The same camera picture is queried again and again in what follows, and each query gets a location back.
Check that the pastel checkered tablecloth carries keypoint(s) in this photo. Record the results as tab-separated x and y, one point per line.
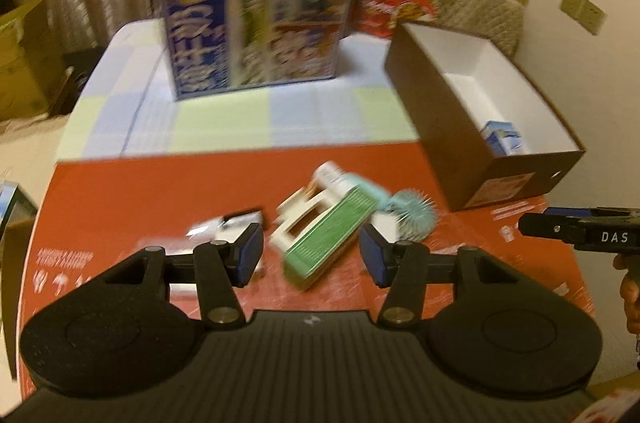
250	123

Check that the white hair claw clip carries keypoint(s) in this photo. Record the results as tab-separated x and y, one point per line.
290	204

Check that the beige quilted chair back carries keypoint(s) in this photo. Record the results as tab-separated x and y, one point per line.
475	8

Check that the yellow cardboard box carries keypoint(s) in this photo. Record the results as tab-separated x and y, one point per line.
25	63

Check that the red printed cardboard sheet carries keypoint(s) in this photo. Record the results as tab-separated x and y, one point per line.
125	203

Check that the small white pill bottle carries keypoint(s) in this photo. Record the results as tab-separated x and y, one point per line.
330	178

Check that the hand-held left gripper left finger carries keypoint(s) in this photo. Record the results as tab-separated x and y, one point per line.
251	253

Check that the person's right hand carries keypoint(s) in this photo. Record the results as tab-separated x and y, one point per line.
632	305

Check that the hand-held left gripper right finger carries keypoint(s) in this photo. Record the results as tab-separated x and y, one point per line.
372	255

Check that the brown cardboard storage box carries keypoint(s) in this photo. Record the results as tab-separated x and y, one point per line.
430	103

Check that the red snack bag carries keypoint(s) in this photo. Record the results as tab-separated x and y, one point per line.
380	10

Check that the small blue white carton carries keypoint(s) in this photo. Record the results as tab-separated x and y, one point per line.
502	139

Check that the large blue printed carton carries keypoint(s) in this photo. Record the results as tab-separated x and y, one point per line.
250	28

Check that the dark framed box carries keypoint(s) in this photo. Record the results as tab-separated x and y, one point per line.
15	213

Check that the beige wall socket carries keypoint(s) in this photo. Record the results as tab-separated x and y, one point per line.
571	4
594	18

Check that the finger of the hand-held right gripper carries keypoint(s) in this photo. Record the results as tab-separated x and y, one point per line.
547	225

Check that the green white small box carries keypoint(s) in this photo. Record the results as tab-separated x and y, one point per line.
325	228

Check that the teal hairbrush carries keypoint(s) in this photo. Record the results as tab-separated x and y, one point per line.
415	215

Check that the dark spray bottle white cap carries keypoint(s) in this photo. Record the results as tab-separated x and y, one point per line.
220	225

